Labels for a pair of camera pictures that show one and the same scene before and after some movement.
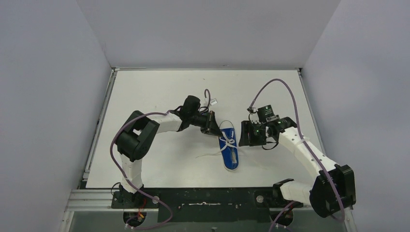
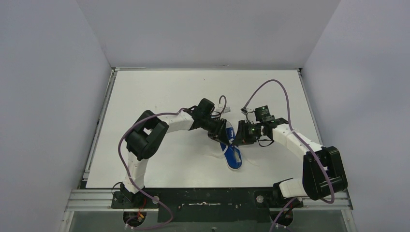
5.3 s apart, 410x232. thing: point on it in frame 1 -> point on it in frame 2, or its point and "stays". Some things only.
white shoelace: [227, 141] -> [235, 151]
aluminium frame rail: [82, 200] stays
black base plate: [210, 205] stays
